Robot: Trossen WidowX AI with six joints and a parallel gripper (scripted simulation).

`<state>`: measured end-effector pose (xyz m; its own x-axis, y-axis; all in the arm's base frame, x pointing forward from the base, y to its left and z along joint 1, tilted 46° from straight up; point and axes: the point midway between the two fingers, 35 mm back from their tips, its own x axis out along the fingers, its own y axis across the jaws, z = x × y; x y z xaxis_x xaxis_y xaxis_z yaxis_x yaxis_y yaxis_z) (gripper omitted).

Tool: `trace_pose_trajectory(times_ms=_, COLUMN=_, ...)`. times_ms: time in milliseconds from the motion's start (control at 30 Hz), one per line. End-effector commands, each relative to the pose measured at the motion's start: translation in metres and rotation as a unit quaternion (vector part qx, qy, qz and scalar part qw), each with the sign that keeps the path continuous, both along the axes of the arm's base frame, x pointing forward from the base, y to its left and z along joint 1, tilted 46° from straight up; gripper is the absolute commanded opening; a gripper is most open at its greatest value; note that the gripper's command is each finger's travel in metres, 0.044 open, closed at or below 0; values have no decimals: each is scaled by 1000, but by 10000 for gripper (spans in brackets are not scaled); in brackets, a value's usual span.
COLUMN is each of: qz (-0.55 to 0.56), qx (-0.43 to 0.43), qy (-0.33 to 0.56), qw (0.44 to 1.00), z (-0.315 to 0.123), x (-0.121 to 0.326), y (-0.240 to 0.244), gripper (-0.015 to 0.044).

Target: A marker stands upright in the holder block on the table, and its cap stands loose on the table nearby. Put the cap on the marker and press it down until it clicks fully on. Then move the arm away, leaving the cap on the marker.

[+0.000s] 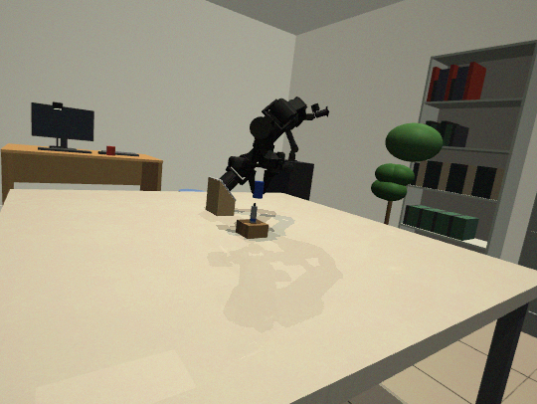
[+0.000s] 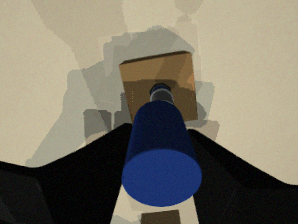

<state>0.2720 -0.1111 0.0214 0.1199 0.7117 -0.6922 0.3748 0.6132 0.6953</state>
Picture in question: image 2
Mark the dark blue marker cap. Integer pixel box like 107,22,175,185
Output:
121,100,204,206

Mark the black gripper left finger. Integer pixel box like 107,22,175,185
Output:
0,123,132,224

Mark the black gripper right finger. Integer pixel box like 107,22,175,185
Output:
186,129,298,224

